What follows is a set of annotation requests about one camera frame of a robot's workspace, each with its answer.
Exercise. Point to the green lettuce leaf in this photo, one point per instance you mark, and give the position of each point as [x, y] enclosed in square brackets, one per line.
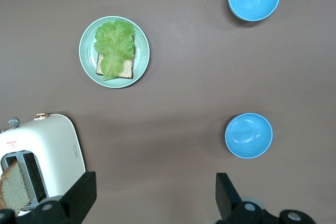
[115, 45]

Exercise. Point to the green plate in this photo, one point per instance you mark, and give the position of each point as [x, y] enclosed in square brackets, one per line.
[143, 51]

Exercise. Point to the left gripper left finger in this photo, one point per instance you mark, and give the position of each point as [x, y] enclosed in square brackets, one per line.
[78, 197]

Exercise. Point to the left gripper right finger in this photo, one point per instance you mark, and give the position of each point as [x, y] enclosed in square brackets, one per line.
[225, 197]

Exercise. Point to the brown table mat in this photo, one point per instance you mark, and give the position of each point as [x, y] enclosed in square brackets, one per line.
[183, 77]

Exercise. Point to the brown-crusted bread slice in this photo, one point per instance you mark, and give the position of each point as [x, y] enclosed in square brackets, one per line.
[13, 187]

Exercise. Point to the white toaster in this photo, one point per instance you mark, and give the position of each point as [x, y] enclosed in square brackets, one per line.
[52, 140]

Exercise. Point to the toast slice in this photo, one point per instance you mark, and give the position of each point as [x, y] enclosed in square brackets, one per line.
[127, 69]

